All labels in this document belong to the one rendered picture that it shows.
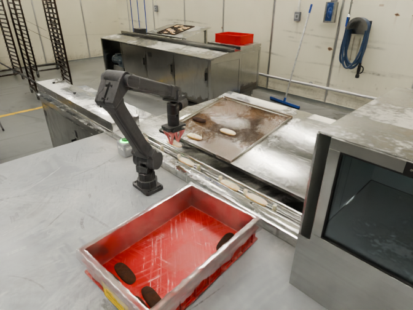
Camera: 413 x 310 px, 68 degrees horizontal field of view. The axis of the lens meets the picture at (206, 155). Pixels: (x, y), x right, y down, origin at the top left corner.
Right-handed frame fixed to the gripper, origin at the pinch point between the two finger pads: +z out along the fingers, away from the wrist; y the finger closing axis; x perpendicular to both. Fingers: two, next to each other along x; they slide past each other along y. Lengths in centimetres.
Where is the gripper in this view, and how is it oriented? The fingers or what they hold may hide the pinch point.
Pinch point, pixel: (174, 141)
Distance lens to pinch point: 149.7
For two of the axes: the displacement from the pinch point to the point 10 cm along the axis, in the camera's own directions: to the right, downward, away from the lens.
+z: -0.1, 8.9, 4.6
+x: -7.0, -3.4, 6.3
